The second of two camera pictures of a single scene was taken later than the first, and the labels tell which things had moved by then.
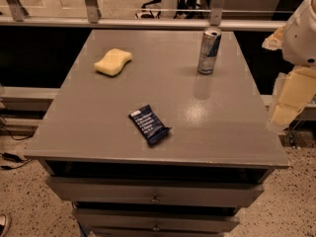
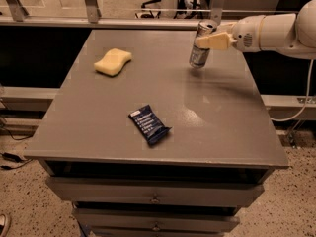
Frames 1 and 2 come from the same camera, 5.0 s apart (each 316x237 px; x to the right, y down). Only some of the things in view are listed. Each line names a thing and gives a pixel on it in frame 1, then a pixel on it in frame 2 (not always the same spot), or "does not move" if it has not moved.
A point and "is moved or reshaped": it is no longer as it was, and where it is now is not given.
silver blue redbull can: x=209 y=50 is moved or reshaped
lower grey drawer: x=154 y=219 does not move
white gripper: x=301 y=39 to x=246 y=34
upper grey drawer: x=178 y=192 does not move
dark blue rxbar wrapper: x=149 y=123 does not move
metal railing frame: x=15 y=16 does not move
